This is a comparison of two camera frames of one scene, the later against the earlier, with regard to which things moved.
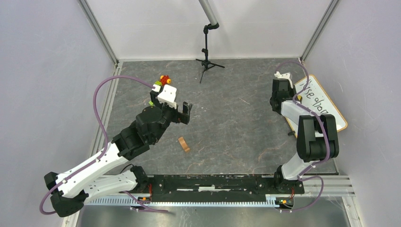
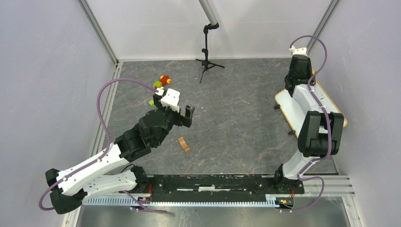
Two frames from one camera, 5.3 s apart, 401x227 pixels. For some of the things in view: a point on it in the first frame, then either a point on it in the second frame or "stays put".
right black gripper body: [292, 92] to [309, 74]
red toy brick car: [163, 79] stays put
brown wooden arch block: [184, 144] stays put
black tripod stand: [205, 63] stays put
